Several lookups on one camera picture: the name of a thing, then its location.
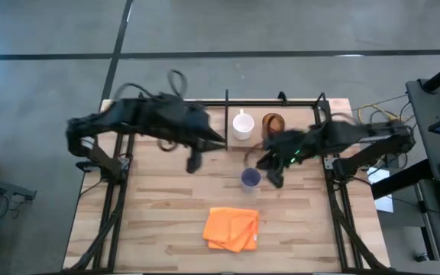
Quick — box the white plastic mug with handle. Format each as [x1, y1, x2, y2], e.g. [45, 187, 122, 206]
[231, 108, 255, 141]

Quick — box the yellow cable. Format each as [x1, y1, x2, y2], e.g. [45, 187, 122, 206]
[357, 102, 401, 124]

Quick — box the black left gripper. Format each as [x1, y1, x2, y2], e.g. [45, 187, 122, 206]
[143, 95, 228, 175]

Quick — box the dark grey desk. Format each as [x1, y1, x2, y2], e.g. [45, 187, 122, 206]
[405, 78, 440, 275]

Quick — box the white paper sheet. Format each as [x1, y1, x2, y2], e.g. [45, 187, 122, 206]
[366, 166, 395, 214]

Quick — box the orange folded cloth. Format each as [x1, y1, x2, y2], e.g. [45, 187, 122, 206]
[202, 206, 260, 254]

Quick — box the amber translucent cup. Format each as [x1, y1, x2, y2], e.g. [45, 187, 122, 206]
[261, 112, 286, 141]

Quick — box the black cable loop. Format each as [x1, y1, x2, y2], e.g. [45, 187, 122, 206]
[166, 69, 189, 99]

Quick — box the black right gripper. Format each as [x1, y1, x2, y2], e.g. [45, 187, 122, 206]
[255, 128, 325, 189]

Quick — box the black aluminium table frame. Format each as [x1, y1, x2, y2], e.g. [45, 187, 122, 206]
[62, 89, 393, 274]

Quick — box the purple translucent cup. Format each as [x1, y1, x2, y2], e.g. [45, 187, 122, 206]
[240, 167, 263, 193]

